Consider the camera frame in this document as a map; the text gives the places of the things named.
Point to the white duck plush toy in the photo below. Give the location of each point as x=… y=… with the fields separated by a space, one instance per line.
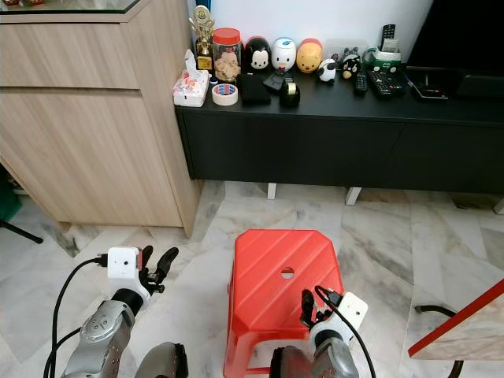
x=283 y=53

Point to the black tripod leg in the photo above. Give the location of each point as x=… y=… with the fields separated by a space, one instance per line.
x=20 y=231

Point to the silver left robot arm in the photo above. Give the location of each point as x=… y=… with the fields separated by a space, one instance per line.
x=102 y=335

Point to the green white desk holder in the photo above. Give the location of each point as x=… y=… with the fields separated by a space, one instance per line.
x=384 y=60

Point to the small black white figure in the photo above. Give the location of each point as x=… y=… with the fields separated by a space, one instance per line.
x=350 y=64

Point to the small black pouch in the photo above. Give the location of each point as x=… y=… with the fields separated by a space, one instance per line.
x=276 y=81

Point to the clear jar red lid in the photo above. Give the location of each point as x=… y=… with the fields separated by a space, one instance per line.
x=227 y=61

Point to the red plastic stool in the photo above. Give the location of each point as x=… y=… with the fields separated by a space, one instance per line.
x=279 y=315

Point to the wide black remote control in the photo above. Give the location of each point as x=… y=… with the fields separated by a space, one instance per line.
x=386 y=83

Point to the dark robot leg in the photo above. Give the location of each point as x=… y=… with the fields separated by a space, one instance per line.
x=293 y=364
x=164 y=362

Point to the gold trophy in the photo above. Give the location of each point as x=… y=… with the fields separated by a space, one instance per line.
x=204 y=35

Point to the black low console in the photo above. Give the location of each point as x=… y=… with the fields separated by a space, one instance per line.
x=331 y=150

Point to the white tissue pack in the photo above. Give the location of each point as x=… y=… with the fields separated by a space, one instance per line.
x=190 y=87

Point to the black mouse plush toy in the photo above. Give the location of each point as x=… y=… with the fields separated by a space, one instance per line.
x=257 y=55

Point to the yellow bear plush toy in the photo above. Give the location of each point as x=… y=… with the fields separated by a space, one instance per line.
x=309 y=57

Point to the slim black remote control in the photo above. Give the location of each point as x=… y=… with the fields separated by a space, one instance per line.
x=361 y=83

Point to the small white panda figure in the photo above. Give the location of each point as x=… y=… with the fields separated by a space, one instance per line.
x=327 y=71

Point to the black television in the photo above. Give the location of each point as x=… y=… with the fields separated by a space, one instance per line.
x=461 y=35

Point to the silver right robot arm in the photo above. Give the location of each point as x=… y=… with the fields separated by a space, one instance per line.
x=335 y=354

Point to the black wallet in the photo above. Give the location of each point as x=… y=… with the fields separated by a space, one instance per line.
x=255 y=90

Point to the light wood cabinet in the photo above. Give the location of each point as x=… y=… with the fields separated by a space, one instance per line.
x=87 y=134

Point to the white tape roll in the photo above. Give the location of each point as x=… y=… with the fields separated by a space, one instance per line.
x=224 y=94

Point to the black tape dispenser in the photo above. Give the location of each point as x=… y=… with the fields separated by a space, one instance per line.
x=290 y=93

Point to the dark green bin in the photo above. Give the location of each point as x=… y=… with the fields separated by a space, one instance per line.
x=8 y=206

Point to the dark left robot leg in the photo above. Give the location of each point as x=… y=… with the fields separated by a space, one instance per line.
x=164 y=362

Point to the dark right robot leg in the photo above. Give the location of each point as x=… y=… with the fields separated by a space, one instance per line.
x=293 y=364

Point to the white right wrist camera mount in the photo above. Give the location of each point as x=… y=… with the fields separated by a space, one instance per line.
x=350 y=311

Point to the upright black remote control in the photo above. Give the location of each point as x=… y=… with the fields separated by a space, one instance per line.
x=388 y=33

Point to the black curved metal leg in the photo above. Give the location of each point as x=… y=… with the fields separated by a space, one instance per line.
x=433 y=309

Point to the marble board red edge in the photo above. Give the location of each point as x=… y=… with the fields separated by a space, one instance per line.
x=468 y=327

